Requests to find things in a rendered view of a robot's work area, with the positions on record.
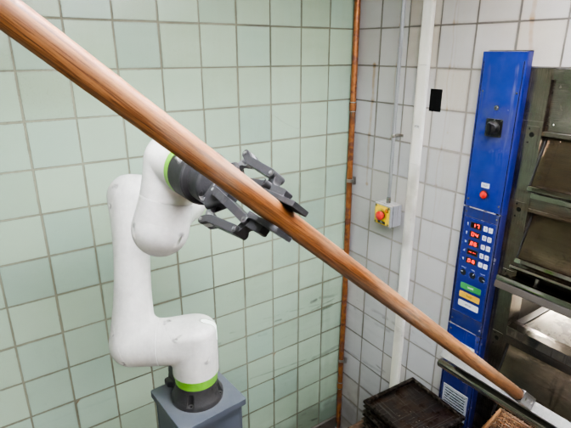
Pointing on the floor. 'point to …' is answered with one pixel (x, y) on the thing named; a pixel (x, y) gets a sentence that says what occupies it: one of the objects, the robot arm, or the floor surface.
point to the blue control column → (484, 155)
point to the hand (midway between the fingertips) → (277, 214)
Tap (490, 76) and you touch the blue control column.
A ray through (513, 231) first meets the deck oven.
